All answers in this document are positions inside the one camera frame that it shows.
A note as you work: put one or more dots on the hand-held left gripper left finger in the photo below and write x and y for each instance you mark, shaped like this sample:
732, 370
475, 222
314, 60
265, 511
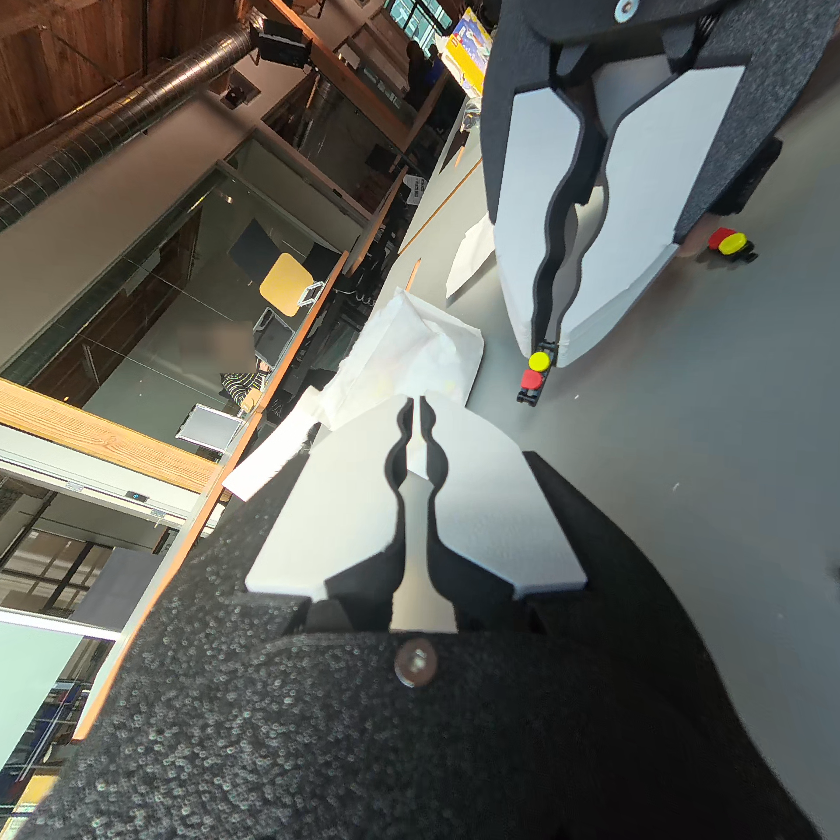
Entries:
328, 518

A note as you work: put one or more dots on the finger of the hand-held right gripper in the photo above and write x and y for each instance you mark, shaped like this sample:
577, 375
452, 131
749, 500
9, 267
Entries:
656, 197
525, 197

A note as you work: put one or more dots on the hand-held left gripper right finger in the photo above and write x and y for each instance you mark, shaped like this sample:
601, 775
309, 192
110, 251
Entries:
512, 518

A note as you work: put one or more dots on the white yellow lego box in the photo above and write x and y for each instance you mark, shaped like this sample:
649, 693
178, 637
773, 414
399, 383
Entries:
467, 46

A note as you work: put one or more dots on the person's right hand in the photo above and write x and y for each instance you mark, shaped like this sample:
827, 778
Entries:
692, 247

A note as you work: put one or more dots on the flat white paper bag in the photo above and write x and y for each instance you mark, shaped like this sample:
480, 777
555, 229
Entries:
472, 256

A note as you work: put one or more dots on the long desk orange edge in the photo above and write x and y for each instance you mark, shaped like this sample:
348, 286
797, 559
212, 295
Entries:
197, 525

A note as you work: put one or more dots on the silver framed monitor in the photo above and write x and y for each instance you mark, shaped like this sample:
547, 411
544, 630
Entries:
208, 428

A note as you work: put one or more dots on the crumpled white paper bag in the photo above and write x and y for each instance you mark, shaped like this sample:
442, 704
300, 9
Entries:
407, 354

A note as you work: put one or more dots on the silver laptop stand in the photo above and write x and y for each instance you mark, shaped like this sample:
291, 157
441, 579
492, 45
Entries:
312, 292

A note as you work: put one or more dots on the yellow chair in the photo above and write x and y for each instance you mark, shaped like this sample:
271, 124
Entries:
285, 285

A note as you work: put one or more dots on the light wooden beam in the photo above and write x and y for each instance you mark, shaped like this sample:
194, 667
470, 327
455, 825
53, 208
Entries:
98, 433

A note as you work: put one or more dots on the black ceiling speaker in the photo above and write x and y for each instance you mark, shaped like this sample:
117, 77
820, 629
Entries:
282, 43

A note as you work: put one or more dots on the metal air duct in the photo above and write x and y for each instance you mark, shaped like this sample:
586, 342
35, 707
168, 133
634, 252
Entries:
131, 111

